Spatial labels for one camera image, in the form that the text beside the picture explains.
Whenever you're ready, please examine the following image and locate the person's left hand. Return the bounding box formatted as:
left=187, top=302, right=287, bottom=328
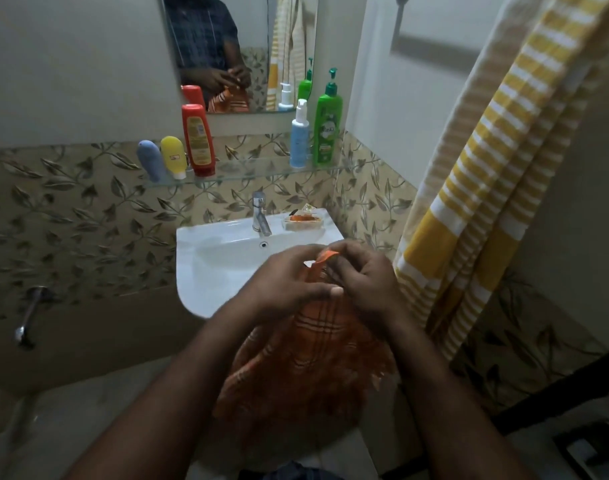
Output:
left=233, top=244, right=345, bottom=326

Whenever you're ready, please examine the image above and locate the person's right hand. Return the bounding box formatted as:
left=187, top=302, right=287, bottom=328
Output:
left=326, top=239, right=411, bottom=341

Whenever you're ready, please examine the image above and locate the orange checked cloth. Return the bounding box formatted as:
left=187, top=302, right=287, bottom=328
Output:
left=212, top=249, right=398, bottom=448

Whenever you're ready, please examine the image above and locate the person's right forearm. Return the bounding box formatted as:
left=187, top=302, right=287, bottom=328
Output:
left=379, top=315, right=538, bottom=480

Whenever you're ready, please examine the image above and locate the person's left forearm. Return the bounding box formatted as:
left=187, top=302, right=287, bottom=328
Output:
left=62, top=302, right=267, bottom=480

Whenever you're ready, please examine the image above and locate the soap dish with orange soap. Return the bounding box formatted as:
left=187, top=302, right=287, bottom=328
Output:
left=282, top=204, right=325, bottom=232

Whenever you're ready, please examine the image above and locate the chrome basin faucet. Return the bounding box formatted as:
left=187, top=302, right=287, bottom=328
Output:
left=251, top=191, right=273, bottom=238

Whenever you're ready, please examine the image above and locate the white ceramic wash basin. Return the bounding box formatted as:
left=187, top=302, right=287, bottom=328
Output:
left=176, top=208, right=345, bottom=319

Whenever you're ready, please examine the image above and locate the light blue pump bottle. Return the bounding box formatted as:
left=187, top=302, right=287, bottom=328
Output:
left=289, top=99, right=311, bottom=169

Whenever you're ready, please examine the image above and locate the green pump bottle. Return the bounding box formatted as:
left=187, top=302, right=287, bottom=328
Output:
left=313, top=68, right=343, bottom=168

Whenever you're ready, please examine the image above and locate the yellow white striped towel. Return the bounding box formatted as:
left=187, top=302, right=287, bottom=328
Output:
left=393, top=0, right=609, bottom=363

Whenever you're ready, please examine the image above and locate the red shampoo bottle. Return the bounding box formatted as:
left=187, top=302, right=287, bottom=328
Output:
left=181, top=104, right=216, bottom=178

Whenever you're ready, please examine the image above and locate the yellow tube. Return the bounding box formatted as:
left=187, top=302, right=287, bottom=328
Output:
left=160, top=136, right=188, bottom=181

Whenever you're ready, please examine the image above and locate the blue tube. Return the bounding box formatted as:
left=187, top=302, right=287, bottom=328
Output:
left=136, top=140, right=168, bottom=184

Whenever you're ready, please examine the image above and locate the dark floor object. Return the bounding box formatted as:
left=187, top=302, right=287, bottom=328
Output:
left=552, top=417, right=609, bottom=480

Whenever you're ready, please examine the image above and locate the glass wall shelf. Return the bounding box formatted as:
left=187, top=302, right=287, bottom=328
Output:
left=143, top=154, right=353, bottom=189

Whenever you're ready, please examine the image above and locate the wall mirror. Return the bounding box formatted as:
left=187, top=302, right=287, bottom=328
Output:
left=160, top=0, right=319, bottom=115

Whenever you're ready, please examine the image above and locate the black rail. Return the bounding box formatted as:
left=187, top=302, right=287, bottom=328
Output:
left=491, top=345, right=609, bottom=436

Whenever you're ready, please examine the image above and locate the chrome wall tap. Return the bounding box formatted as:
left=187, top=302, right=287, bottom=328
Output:
left=13, top=286, right=50, bottom=349

